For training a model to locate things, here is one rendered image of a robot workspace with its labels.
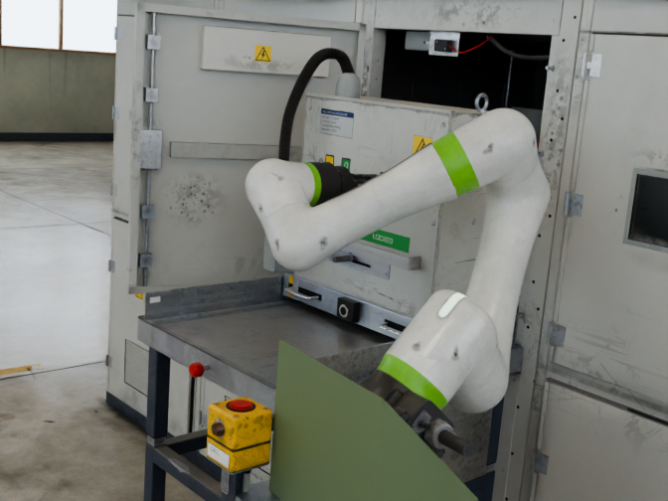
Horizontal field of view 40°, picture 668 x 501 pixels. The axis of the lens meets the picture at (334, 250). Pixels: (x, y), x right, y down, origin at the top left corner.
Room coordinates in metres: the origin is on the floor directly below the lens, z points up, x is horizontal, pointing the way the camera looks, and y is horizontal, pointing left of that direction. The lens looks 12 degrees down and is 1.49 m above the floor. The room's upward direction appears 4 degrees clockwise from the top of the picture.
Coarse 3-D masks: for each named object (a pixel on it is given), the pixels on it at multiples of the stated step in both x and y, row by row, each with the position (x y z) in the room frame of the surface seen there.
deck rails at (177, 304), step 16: (176, 288) 2.13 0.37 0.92; (192, 288) 2.15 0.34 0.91; (208, 288) 2.18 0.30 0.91; (224, 288) 2.21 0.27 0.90; (240, 288) 2.25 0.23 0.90; (256, 288) 2.28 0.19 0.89; (272, 288) 2.32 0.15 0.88; (160, 304) 2.10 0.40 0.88; (176, 304) 2.12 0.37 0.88; (192, 304) 2.15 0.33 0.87; (208, 304) 2.18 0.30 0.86; (224, 304) 2.22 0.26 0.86; (240, 304) 2.25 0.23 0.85; (256, 304) 2.27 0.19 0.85; (272, 304) 2.28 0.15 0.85; (144, 320) 2.07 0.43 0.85; (160, 320) 2.07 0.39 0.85; (176, 320) 2.09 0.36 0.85; (352, 352) 1.76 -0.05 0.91; (368, 352) 1.79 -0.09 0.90; (384, 352) 1.82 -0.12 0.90; (336, 368) 1.73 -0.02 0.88; (352, 368) 1.76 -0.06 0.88; (368, 368) 1.79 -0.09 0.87
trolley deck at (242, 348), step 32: (192, 320) 2.10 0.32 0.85; (224, 320) 2.12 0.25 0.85; (256, 320) 2.14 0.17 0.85; (288, 320) 2.17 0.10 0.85; (320, 320) 2.19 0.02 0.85; (160, 352) 2.01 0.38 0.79; (192, 352) 1.91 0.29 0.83; (224, 352) 1.89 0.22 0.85; (256, 352) 1.90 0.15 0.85; (320, 352) 1.94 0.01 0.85; (512, 352) 2.06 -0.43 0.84; (224, 384) 1.82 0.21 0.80; (256, 384) 1.74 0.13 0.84
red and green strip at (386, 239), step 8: (376, 232) 2.10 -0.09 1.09; (384, 232) 2.08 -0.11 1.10; (368, 240) 2.12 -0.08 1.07; (376, 240) 2.10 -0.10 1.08; (384, 240) 2.08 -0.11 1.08; (392, 240) 2.06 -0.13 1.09; (400, 240) 2.04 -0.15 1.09; (408, 240) 2.03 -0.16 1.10; (392, 248) 2.06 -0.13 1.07; (400, 248) 2.04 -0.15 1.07; (408, 248) 2.02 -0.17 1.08
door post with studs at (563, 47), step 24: (576, 0) 2.07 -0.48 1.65; (576, 24) 2.06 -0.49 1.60; (552, 48) 2.11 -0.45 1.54; (552, 72) 2.10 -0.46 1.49; (552, 96) 2.09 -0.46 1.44; (552, 120) 2.08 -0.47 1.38; (552, 144) 2.08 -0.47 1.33; (552, 168) 2.07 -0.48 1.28; (552, 192) 2.07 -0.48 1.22; (552, 216) 2.06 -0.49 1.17; (528, 264) 2.10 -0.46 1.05; (528, 288) 2.09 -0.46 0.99; (528, 312) 2.08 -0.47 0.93; (528, 336) 2.08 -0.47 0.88; (528, 360) 2.07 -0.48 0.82; (528, 384) 2.07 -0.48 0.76; (528, 408) 2.06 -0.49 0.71
